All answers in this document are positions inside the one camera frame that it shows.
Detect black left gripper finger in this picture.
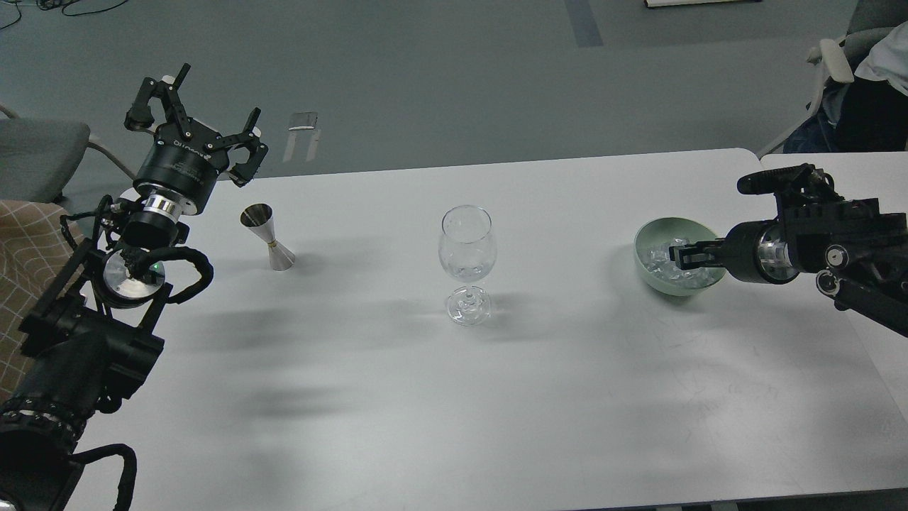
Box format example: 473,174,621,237
124,63,192,139
220,108,269,187

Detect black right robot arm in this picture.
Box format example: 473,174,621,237
669,164,907,336

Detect blue denim bag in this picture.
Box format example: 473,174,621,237
782,106,841,154

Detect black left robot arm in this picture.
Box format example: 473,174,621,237
1,64,268,510

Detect grey office chair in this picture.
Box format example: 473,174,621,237
1,104,136,203

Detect white office chair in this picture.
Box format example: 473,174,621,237
755,1,907,158

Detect black floor cables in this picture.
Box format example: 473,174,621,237
0,0,128,29

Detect steel cocktail jigger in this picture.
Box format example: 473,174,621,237
240,203,296,271

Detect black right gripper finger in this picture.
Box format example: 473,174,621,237
670,237,731,258
669,252,726,271

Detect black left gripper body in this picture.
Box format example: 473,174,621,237
133,125,229,216

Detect beige checkered cushion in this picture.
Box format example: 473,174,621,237
1,199,72,400

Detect clear wine glass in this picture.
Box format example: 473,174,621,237
438,204,497,326

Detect green bowl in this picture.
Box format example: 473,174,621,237
633,216,729,298

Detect clear ice cubes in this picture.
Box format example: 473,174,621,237
642,237,720,289

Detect seated person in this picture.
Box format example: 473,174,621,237
828,21,907,153

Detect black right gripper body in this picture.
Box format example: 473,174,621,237
722,221,800,285

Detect metal floor plate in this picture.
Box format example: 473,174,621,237
282,111,321,164

